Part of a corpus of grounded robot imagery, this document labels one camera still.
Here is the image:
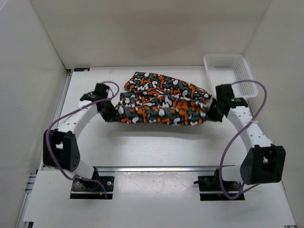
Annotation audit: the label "orange camouflage shorts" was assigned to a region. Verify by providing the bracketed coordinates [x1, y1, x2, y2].
[115, 72, 212, 126]

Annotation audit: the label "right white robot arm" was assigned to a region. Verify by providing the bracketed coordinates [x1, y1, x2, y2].
[208, 84, 286, 190]

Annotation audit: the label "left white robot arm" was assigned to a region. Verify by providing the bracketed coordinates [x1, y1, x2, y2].
[43, 81, 119, 190]

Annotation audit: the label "white plastic basket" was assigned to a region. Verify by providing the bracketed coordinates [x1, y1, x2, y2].
[203, 54, 258, 100]

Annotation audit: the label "black corner label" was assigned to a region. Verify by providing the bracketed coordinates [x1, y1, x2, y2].
[74, 67, 90, 72]

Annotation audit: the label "aluminium left side rail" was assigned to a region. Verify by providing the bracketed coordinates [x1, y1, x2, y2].
[52, 69, 73, 122]

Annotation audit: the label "aluminium front rail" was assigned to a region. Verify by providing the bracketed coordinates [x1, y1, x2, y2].
[97, 166, 218, 172]

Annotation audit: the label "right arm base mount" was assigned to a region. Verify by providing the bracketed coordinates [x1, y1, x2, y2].
[193, 166, 242, 201]

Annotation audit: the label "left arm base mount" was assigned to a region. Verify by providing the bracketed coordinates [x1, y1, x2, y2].
[70, 170, 114, 200]

